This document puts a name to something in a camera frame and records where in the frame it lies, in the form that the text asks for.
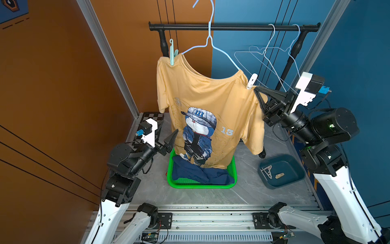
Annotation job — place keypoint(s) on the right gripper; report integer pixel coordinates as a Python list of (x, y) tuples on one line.
[(277, 112)]

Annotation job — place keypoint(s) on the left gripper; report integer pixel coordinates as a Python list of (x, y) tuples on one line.
[(167, 146)]

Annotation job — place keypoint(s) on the navy blue t-shirt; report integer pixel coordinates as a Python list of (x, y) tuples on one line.
[(183, 169)]

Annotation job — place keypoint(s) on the white clothespin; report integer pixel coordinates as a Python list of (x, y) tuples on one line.
[(252, 81)]

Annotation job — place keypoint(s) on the yellow printed t-shirt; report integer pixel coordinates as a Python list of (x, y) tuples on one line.
[(211, 115)]

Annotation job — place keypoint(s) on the light blue hanger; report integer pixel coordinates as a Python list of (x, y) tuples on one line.
[(262, 52)]

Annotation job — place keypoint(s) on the beige clothespin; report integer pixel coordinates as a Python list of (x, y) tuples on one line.
[(267, 171)]

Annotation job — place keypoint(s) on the cream yellow clothespin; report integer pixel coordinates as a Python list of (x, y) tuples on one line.
[(279, 175)]

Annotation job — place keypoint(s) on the pale green clothespin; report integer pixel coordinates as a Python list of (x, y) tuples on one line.
[(173, 53)]

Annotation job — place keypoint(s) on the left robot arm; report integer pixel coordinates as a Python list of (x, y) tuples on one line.
[(119, 191)]

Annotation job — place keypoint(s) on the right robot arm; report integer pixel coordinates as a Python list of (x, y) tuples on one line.
[(325, 159)]

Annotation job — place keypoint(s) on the black white checkerboard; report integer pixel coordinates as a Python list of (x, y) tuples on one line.
[(152, 115)]

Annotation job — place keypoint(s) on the teal plastic tub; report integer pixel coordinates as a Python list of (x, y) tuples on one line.
[(287, 164)]

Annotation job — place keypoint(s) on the green plastic basket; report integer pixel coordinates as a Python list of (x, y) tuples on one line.
[(184, 183)]

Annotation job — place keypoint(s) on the left green circuit board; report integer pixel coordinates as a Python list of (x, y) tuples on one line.
[(151, 237)]

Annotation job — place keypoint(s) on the green circuit board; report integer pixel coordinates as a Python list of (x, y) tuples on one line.
[(284, 238), (151, 237)]

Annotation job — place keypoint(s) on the black clothes rack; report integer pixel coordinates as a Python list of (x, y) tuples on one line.
[(161, 28)]

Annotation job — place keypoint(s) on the right green circuit board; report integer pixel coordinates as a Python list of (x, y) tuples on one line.
[(284, 238)]

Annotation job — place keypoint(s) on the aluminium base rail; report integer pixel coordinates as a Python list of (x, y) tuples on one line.
[(213, 225)]

